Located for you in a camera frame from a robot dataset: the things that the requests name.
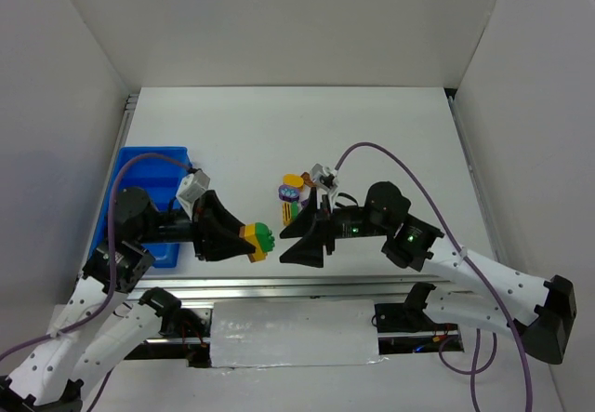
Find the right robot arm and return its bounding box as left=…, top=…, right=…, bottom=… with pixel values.
left=280, top=181, right=577, bottom=365

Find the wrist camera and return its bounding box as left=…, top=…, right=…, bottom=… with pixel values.
left=176, top=169, right=210, bottom=219
left=310, top=164, right=338, bottom=205

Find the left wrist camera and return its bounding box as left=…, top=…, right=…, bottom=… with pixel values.
left=176, top=169, right=210, bottom=219

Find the white foil panel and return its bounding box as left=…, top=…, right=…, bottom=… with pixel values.
left=210, top=299, right=382, bottom=368

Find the green lego plate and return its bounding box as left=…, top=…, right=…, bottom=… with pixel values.
left=289, top=201, right=301, bottom=221

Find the purple oval lego with print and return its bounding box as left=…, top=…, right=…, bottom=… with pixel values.
left=278, top=184, right=300, bottom=203

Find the yellow oval lego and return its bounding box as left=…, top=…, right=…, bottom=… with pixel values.
left=283, top=174, right=305, bottom=192

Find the blue compartment bin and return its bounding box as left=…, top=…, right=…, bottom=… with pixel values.
left=87, top=145, right=192, bottom=270

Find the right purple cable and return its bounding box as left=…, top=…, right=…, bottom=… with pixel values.
left=334, top=141, right=534, bottom=412

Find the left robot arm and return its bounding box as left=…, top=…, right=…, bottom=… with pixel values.
left=1, top=187, right=257, bottom=411

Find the purple cable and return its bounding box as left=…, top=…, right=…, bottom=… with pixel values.
left=0, top=153, right=194, bottom=412
left=334, top=141, right=534, bottom=412

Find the green rounded lego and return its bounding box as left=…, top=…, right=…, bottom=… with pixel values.
left=255, top=222, right=275, bottom=253

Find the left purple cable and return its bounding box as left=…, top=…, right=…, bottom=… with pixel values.
left=0, top=153, right=194, bottom=412

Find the yellow striped lego brick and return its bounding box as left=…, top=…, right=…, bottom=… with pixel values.
left=282, top=203, right=293, bottom=226

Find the aluminium frame rail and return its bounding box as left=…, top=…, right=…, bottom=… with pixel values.
left=128, top=274, right=460, bottom=302

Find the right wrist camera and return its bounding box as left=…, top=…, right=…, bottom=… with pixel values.
left=310, top=164, right=338, bottom=205

